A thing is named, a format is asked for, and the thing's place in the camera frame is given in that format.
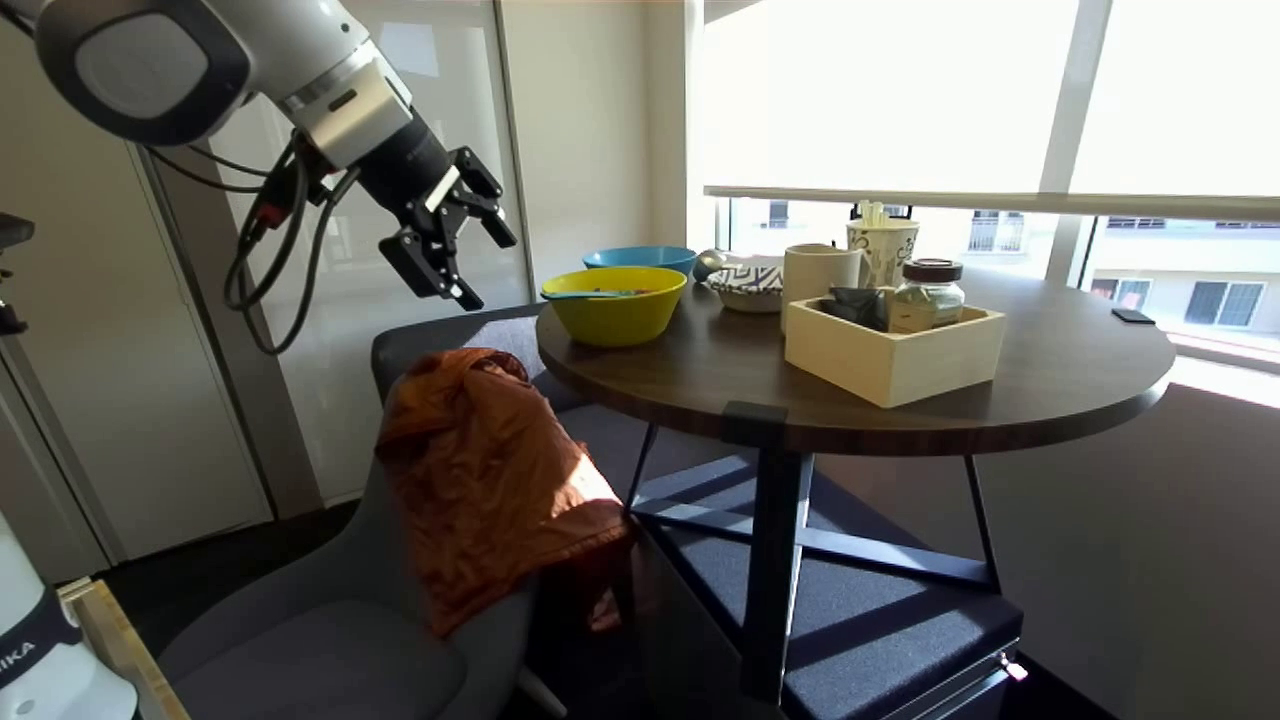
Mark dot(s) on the grey Franka robot arm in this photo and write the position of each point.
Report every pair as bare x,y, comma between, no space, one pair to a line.
163,61

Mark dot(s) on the glass jar with dark lid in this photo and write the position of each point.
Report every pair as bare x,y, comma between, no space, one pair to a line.
935,278

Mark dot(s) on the black table edge clip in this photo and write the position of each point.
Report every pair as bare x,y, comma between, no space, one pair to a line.
1135,319

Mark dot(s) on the light wooden box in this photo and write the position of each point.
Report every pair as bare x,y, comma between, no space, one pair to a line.
892,360

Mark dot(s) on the patterned paper bowl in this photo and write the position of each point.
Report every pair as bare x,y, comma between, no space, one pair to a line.
746,287

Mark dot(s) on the white roller blind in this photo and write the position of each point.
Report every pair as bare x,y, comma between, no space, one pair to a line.
906,93

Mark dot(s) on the dark grey round object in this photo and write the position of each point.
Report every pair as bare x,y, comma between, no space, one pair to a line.
855,309

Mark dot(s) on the dark grey fabric sofa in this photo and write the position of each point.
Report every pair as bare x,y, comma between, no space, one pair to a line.
443,333
1160,574

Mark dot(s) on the orange crumpled jacket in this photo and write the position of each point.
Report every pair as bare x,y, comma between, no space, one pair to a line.
494,495

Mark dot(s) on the olive packet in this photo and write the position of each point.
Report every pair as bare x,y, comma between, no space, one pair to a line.
922,309

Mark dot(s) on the blue plastic bowl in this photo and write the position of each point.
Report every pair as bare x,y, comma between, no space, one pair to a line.
643,257

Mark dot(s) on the white device with black band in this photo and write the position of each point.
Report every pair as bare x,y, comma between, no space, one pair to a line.
47,655

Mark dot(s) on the round dark wood table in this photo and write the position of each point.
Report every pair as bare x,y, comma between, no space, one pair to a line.
723,367

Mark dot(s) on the light wooden plank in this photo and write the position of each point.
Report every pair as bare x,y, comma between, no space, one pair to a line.
121,645

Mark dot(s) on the cream cylindrical mug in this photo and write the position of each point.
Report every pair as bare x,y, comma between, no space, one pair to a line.
818,275

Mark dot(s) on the patterned paper cup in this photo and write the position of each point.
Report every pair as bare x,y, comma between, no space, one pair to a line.
883,247

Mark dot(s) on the grey upholstered chair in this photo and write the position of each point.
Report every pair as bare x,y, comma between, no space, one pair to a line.
321,655

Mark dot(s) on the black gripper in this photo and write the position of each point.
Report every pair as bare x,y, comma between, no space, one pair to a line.
429,220

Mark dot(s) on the yellow plastic bowl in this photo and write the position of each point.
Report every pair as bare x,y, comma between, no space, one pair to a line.
615,319

